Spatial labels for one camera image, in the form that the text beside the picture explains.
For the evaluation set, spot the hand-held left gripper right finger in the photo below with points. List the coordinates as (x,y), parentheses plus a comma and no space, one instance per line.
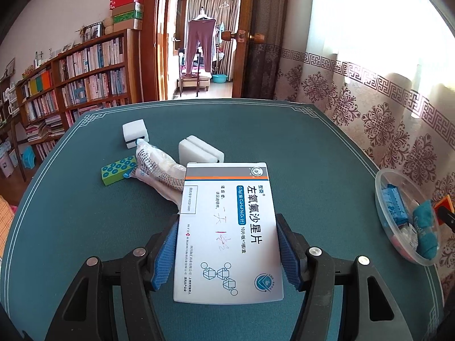
(290,257)

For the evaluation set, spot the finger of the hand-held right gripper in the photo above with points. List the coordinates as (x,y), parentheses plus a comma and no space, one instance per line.
(448,220)

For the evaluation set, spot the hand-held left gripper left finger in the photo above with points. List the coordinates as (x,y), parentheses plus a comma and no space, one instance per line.
(164,257)

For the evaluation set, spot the orange and yellow toy block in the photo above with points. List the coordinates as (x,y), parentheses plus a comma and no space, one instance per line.
(445,202)

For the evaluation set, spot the blue towel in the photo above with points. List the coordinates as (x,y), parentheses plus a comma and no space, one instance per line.
(426,231)

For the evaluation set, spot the red and white packet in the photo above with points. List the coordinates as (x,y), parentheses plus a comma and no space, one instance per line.
(400,244)

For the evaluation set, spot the small blue packet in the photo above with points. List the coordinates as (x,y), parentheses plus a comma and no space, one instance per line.
(394,204)

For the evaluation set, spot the clear plastic container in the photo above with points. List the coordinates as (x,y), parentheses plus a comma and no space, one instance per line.
(387,220)

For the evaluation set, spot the white medicine box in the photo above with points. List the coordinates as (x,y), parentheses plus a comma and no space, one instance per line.
(227,234)

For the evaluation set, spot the plastic bag of gauze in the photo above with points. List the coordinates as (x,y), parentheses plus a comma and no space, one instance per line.
(160,174)

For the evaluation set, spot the green block with blue dots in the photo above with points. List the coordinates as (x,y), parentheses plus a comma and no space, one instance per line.
(117,170)

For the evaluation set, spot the teal table mat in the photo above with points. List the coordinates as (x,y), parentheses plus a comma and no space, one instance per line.
(89,227)

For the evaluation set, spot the white patterned curtain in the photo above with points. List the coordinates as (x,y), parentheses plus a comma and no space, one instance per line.
(373,106)

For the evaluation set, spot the orange woven mat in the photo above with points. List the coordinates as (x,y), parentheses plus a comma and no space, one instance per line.
(6,223)

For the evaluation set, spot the blue plastic stool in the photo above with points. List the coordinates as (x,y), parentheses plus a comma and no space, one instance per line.
(30,158)

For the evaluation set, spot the wooden chair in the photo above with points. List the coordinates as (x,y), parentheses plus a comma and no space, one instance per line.
(188,81)

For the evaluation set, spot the white storage bin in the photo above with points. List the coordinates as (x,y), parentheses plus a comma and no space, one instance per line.
(7,161)

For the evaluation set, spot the blue basin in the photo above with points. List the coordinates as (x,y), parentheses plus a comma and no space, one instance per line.
(219,79)

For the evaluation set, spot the wooden bookshelf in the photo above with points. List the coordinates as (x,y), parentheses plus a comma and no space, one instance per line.
(133,67)

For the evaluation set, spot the rows of books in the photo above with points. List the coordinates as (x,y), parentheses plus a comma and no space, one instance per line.
(89,74)

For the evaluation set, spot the brown side shelf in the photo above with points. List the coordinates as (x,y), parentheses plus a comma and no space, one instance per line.
(10,131)

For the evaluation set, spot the wooden door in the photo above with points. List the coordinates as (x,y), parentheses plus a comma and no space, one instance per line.
(245,60)

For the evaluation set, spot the dark brown curtain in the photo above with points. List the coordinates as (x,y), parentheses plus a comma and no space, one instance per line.
(265,49)

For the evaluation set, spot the hanging pink pants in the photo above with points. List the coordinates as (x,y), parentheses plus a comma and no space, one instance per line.
(202,46)

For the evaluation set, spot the white appliance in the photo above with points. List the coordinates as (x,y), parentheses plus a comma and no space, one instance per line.
(10,102)

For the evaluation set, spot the wooden door knob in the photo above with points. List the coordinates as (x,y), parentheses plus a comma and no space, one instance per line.
(245,36)

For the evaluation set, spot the brown cardboard box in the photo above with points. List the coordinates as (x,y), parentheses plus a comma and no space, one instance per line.
(128,25)

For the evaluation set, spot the green patterned box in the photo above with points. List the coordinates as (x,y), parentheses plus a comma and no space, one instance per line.
(128,17)

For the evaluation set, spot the red box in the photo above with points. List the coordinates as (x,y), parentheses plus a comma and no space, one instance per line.
(126,0)

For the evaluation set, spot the wooden door frame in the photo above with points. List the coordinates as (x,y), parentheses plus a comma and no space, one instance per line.
(153,42)

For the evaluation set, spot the picture frame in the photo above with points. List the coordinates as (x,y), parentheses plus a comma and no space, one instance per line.
(93,32)

